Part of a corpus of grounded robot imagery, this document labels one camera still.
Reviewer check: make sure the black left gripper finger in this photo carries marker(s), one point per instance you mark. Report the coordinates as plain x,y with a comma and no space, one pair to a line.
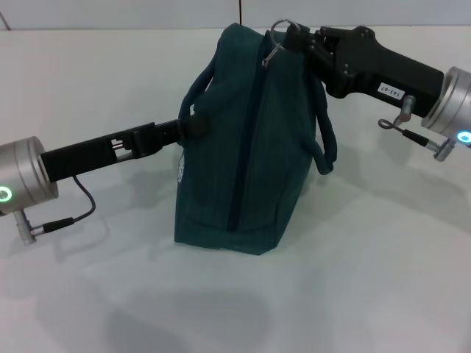
187,128

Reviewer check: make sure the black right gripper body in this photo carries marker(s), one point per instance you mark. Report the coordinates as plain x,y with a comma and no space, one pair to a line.
379,70

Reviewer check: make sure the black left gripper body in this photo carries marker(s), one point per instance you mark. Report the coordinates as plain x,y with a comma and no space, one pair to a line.
92,158

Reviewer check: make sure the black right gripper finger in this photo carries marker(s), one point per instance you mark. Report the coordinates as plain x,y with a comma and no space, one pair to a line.
320,62
305,36

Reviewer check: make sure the dark teal lunch bag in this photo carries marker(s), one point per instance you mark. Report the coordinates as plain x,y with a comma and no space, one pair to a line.
250,154

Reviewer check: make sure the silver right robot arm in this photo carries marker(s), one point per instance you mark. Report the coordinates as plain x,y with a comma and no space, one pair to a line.
452,99

